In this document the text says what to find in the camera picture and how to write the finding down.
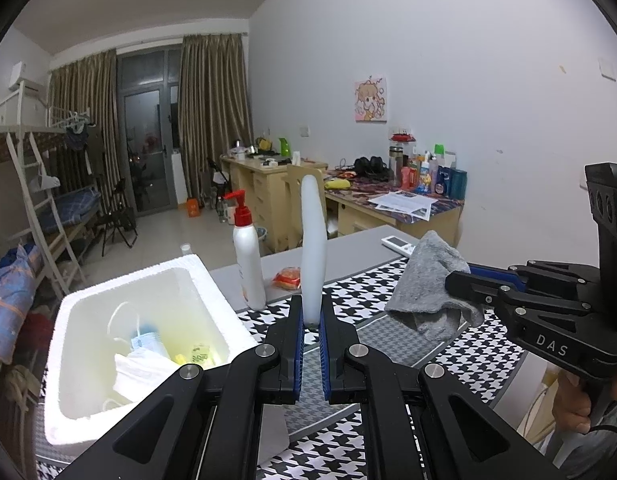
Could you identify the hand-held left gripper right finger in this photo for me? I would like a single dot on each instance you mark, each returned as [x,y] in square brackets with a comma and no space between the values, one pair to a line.
[324,360]

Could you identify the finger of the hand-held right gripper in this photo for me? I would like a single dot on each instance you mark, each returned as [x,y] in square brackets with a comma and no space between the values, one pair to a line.
[493,274]
[468,285]

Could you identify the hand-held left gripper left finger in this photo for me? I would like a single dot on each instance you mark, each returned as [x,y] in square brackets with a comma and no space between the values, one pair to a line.
[299,360]

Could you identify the grey towel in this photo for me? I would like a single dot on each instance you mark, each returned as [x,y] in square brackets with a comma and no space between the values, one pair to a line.
[428,280]

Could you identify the white foam box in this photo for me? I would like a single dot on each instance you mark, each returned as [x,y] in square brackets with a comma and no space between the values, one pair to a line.
[83,320]

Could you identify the person's right forearm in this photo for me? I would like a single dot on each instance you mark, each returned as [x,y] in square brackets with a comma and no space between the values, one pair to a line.
[598,455]

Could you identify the yellow soft toy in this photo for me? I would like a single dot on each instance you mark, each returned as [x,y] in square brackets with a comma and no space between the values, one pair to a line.
[337,184]

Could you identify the person's right hand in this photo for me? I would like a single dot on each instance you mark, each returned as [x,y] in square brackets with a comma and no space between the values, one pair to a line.
[570,405]

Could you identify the black white houndstooth mat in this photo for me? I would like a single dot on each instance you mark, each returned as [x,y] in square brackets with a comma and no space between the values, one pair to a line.
[368,300]

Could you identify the white remote control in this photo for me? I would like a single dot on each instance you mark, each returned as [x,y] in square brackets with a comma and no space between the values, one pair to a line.
[398,244]

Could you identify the orange snack packet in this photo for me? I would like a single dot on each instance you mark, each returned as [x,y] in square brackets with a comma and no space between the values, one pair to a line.
[287,278]

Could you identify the white printed papers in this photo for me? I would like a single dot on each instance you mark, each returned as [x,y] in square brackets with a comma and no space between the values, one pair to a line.
[403,205]

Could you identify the yellow packet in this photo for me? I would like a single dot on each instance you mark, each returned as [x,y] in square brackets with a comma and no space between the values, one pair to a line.
[196,353]

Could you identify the white red pump bottle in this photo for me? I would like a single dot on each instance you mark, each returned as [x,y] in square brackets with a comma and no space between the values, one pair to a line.
[251,260]

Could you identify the cluster of toiletry bottles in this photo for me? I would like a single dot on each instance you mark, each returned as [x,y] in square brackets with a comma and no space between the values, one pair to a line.
[428,175]

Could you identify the blue trash basket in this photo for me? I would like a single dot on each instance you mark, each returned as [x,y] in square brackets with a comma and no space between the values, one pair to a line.
[262,234]

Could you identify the blue face mask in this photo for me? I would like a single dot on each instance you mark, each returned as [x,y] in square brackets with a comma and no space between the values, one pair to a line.
[148,342]

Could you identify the black headphones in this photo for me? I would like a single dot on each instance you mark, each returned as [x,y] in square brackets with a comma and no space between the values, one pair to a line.
[371,166]

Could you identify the white floor jug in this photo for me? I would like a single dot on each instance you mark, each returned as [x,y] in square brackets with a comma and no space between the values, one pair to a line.
[232,215]

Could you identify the wooden chair with smiley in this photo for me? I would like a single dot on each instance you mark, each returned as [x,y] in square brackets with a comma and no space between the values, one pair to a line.
[293,200]

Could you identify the white face mask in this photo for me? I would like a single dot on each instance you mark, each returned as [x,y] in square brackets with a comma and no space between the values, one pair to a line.
[138,375]

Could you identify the light wooden desk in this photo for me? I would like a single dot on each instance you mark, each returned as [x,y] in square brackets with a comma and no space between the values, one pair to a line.
[268,195]

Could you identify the orange bag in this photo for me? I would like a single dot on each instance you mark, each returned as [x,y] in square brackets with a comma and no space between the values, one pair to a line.
[193,207]

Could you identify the black folded cart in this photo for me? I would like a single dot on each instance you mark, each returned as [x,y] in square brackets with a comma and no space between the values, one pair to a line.
[216,185]

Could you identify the green plastic jug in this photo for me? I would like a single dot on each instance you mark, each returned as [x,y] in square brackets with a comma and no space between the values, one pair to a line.
[285,147]

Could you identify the white pot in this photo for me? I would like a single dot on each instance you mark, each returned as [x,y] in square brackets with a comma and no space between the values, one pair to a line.
[238,149]

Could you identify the black folding chair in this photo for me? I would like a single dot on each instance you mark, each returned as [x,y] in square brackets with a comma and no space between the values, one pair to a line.
[118,220]

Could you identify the brown curtain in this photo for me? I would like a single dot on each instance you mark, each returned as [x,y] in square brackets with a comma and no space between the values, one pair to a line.
[213,120]
[83,95]

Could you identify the red cloth bundle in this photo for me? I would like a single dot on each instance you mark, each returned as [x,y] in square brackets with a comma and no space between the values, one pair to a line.
[38,330]

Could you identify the glass balcony door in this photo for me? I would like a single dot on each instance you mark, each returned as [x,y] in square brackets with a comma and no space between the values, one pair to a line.
[148,140]

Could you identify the blue checked bed sheet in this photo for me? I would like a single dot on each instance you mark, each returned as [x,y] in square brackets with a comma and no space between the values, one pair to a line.
[76,205]

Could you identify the olive cloth pile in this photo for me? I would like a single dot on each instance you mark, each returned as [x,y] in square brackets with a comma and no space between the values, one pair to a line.
[18,382]

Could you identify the blue plaid quilt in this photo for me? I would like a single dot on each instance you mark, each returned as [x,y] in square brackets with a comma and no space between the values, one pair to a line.
[13,300]

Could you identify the white metal bed ladder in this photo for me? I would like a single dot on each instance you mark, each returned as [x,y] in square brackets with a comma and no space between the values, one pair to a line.
[43,210]

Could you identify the hanging dark clothes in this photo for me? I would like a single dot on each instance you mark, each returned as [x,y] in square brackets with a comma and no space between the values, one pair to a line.
[78,135]

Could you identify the white metal bunk bed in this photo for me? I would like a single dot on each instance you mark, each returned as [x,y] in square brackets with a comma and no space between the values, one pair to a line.
[63,115]
[18,135]

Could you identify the white air conditioner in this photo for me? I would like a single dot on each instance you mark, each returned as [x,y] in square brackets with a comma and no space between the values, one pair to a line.
[28,77]

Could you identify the cartoon wall poster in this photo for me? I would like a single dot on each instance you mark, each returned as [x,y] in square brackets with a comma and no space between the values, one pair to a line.
[371,100]

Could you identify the white wall switch plate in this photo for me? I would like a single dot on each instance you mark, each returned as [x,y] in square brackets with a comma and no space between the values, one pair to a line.
[608,67]

